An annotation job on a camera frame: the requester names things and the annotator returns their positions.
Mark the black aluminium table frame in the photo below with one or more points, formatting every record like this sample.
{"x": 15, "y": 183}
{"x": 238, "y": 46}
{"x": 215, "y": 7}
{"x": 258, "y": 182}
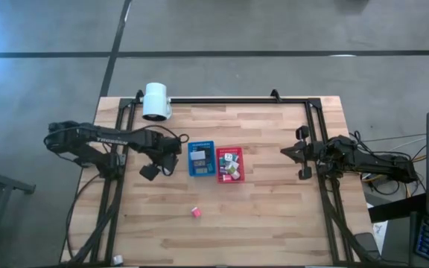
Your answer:
{"x": 218, "y": 100}

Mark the dark smartphone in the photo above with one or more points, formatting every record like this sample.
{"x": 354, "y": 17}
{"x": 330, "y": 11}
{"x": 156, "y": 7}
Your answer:
{"x": 367, "y": 243}

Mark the red plastic basket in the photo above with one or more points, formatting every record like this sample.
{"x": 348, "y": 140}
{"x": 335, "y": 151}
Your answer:
{"x": 218, "y": 175}

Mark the white cylindrical lamp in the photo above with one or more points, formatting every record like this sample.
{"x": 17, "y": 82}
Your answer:
{"x": 156, "y": 100}

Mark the small white plastic part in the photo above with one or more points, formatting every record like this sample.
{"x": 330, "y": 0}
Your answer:
{"x": 117, "y": 260}

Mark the blue plastic basket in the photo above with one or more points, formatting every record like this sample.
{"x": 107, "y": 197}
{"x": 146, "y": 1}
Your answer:
{"x": 190, "y": 173}

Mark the black flat bar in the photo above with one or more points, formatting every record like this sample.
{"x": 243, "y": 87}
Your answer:
{"x": 397, "y": 208}

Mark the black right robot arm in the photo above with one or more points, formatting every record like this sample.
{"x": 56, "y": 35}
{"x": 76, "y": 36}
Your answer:
{"x": 374, "y": 162}

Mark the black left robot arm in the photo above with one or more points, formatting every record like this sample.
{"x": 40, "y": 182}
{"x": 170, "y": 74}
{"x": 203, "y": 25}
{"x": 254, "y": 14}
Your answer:
{"x": 103, "y": 139}

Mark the grey metal desk leg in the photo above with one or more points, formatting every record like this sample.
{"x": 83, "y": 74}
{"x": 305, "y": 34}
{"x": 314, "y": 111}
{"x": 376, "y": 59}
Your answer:
{"x": 2, "y": 183}

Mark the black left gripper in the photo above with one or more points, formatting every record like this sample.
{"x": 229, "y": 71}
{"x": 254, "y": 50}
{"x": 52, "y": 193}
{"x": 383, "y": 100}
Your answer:
{"x": 166, "y": 152}

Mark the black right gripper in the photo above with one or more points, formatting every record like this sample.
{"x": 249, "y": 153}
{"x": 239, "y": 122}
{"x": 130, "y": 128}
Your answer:
{"x": 311, "y": 152}

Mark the pink rimmed white charger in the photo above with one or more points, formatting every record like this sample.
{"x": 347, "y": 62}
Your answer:
{"x": 196, "y": 213}

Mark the white paper sheet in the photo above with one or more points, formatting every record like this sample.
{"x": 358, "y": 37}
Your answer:
{"x": 381, "y": 232}

